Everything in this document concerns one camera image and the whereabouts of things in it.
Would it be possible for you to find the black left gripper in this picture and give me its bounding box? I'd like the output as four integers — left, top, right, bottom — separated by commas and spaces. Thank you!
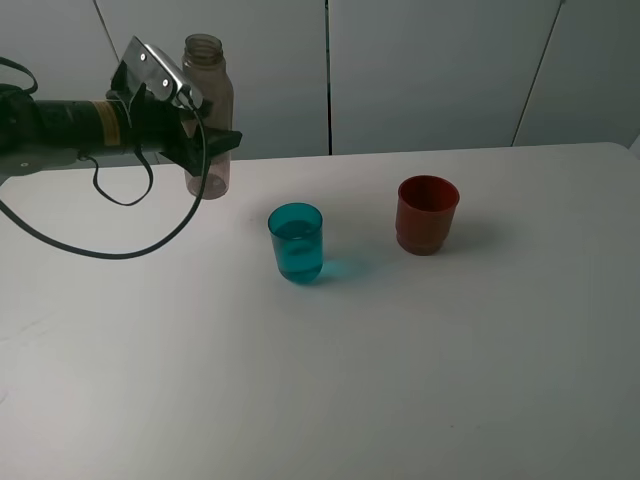
107, 64, 243, 173

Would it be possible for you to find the clear plastic water bottle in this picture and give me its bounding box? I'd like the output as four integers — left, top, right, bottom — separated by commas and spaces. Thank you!
182, 34, 234, 200

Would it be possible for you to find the teal translucent plastic cup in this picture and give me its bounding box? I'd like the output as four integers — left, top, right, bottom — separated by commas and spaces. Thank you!
267, 202, 324, 284

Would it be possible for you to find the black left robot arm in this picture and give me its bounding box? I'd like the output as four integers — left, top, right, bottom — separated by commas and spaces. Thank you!
1, 63, 242, 177

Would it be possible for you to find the red plastic cup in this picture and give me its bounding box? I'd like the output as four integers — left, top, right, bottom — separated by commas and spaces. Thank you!
395, 175, 460, 256

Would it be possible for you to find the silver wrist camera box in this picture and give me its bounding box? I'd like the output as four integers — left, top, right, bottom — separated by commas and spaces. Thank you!
121, 36, 204, 110

